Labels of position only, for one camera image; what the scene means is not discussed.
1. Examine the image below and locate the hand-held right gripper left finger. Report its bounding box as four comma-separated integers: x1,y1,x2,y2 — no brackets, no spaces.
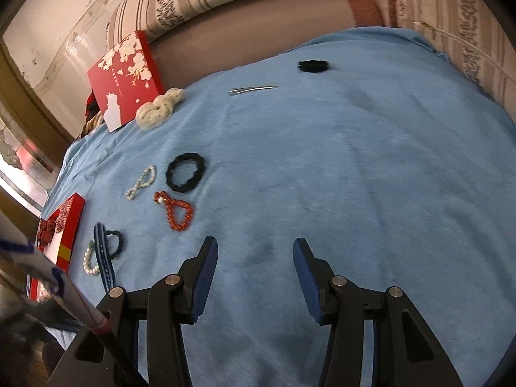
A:
48,236,219,387

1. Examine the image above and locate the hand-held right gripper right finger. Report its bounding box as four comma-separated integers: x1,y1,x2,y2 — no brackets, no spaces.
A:
293,237,464,387

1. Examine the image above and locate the red bead bracelet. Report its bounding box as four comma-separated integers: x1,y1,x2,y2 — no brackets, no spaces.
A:
154,191,195,232

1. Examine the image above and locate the plain black hair tie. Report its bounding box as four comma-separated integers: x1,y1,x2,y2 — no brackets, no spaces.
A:
103,230,124,259

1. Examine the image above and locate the blue striped strap watch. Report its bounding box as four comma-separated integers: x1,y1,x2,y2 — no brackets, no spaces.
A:
94,223,117,293

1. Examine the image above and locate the black wavy hair tie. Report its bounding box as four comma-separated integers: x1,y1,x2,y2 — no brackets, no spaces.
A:
165,152,206,193

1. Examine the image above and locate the small white pearl bracelet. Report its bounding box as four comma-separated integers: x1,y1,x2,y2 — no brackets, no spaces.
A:
124,165,157,201

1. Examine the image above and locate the pearl bracelet with green bead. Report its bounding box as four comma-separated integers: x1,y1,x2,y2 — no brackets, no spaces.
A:
83,240,101,275

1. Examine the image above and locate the red jewelry box tray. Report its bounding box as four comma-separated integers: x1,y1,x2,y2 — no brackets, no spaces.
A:
28,193,86,303

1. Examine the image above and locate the blue blanket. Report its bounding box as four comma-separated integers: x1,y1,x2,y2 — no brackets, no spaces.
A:
26,26,516,387

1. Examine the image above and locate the red polka dot bow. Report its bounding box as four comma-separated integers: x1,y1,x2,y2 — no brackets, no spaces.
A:
37,203,67,246

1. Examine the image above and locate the cream scrunchie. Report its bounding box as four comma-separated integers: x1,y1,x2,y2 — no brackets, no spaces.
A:
135,87,186,131

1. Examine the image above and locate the silver hair clip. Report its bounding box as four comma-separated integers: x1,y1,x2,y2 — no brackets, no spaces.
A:
228,85,279,96

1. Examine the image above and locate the small black hair accessory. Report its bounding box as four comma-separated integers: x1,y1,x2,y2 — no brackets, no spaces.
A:
298,60,329,74

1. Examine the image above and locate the red floral box lid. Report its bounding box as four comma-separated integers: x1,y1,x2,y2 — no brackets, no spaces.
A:
87,30,165,133

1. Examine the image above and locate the stained glass window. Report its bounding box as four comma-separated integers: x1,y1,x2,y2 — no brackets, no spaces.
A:
0,123,55,210

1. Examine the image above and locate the mauve padded cushion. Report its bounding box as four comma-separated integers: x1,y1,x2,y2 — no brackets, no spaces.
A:
151,0,383,89

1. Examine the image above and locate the striped floral sofa cover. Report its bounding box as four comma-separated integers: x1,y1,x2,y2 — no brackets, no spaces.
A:
383,0,516,124

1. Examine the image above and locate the white marked cable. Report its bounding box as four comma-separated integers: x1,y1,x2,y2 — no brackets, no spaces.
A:
0,209,144,387

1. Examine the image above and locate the brown wooden window frame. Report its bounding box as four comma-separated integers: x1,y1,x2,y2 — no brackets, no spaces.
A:
0,40,77,142

